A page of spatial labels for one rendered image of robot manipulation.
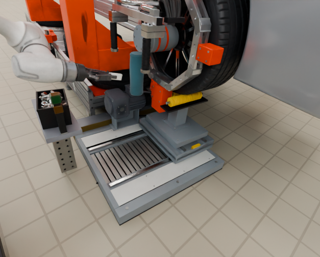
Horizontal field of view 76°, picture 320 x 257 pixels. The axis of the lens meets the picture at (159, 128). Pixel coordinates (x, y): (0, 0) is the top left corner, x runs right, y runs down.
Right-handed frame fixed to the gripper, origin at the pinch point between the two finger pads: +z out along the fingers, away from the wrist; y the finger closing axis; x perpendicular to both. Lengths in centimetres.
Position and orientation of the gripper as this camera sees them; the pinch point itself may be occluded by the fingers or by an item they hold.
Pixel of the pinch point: (115, 76)
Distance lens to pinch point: 105.6
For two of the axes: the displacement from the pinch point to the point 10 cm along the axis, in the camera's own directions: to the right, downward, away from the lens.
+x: -2.8, 8.8, 3.9
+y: -6.5, -4.7, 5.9
